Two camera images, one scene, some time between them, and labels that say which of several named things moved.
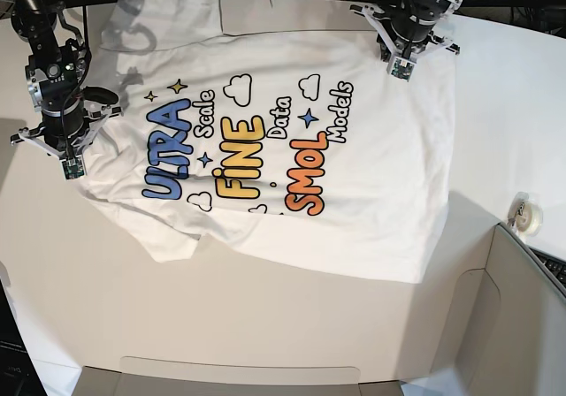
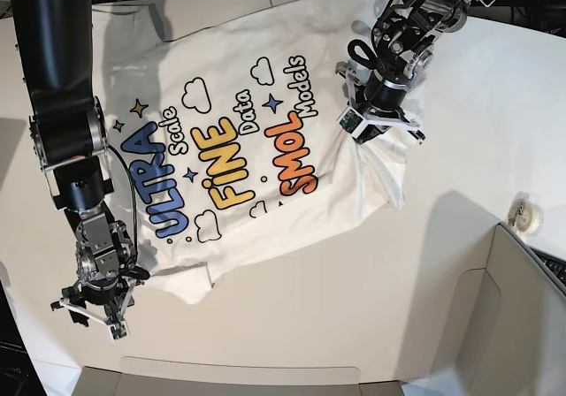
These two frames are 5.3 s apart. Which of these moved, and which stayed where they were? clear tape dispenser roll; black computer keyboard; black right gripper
Moved: black right gripper
Stayed: clear tape dispenser roll; black computer keyboard
